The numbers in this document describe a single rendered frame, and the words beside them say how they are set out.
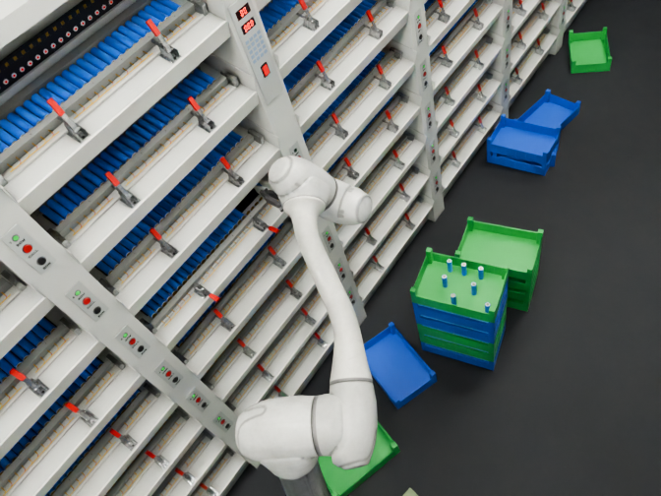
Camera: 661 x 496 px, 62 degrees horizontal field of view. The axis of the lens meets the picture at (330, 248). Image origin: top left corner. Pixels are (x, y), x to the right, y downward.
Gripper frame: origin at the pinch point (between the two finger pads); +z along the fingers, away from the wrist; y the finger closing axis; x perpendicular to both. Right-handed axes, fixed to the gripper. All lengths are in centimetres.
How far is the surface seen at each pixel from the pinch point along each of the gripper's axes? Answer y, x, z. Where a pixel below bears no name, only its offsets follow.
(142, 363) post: 61, 6, -5
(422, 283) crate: -23, 67, -19
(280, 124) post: -9.7, -17.2, -10.9
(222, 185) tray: 12.8, -13.7, -5.0
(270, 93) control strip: -9.8, -27.7, -14.0
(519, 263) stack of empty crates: -57, 88, -37
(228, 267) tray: 25.7, 7.6, -2.7
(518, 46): -173, 64, 14
